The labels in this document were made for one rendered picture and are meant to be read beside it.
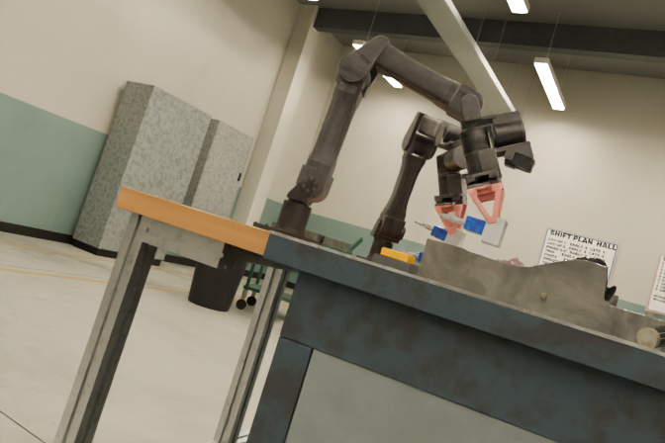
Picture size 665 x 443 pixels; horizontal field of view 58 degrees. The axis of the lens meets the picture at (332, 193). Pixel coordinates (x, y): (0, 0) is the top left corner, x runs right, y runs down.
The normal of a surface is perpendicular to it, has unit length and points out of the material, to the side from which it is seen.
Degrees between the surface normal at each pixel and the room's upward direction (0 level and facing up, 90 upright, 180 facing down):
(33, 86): 90
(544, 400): 90
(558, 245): 90
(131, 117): 90
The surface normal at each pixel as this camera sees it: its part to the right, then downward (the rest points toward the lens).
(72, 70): 0.84, 0.22
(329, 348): -0.33, -0.19
